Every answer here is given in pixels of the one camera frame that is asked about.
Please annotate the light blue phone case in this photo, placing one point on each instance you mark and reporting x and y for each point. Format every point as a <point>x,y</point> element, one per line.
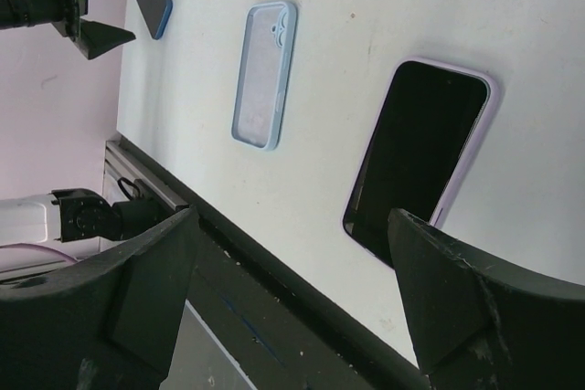
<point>265,64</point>

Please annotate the aluminium rail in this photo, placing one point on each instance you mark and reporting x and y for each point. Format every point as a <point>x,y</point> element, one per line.
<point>125,173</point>

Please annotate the lavender phone case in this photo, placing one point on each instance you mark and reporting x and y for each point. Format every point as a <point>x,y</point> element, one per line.
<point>489,107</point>

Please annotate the black smartphone teal frame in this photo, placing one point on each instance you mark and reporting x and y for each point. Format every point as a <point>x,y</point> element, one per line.
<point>416,157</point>

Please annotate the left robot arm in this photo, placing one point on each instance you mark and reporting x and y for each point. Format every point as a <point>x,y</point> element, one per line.
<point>71,214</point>

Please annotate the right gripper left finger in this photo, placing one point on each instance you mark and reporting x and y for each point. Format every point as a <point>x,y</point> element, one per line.
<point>108,322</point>

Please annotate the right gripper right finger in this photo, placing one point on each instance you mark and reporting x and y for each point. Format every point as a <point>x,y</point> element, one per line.
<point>477,321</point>

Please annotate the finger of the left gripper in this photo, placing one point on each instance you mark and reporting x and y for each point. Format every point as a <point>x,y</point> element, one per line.
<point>97,38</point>

